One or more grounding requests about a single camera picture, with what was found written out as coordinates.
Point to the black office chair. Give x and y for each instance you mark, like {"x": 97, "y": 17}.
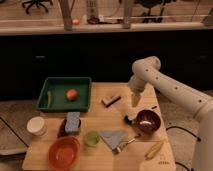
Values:
{"x": 38, "y": 3}
{"x": 150, "y": 4}

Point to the orange plastic bowl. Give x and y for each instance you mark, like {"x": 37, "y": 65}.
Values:
{"x": 63, "y": 153}

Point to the black round knob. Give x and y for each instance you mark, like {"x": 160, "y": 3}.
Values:
{"x": 129, "y": 121}

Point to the orange ball on shelf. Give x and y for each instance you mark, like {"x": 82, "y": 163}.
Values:
{"x": 75, "y": 22}

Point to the blue sponge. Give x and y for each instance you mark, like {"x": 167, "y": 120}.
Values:
{"x": 72, "y": 122}

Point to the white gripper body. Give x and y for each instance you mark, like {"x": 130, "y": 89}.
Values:
{"x": 135, "y": 97}

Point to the black office chair right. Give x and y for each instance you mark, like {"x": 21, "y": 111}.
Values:
{"x": 150, "y": 4}

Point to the green plastic tray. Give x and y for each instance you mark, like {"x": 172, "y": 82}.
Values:
{"x": 59, "y": 86}

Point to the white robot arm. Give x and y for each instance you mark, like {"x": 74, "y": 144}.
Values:
{"x": 199, "y": 104}

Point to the white cup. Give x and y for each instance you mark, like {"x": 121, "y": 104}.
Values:
{"x": 36, "y": 126}

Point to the yellow corn cob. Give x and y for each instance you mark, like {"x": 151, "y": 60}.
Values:
{"x": 153, "y": 150}

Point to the green pepper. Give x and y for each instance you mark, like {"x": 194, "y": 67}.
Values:
{"x": 49, "y": 98}

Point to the blue grey cloth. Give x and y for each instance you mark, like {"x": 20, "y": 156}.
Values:
{"x": 113, "y": 138}

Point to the green plastic cup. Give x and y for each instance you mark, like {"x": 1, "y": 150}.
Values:
{"x": 91, "y": 138}

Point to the dark red bowl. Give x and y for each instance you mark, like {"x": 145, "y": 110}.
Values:
{"x": 148, "y": 121}

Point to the orange tomato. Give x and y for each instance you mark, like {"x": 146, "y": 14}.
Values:
{"x": 71, "y": 94}

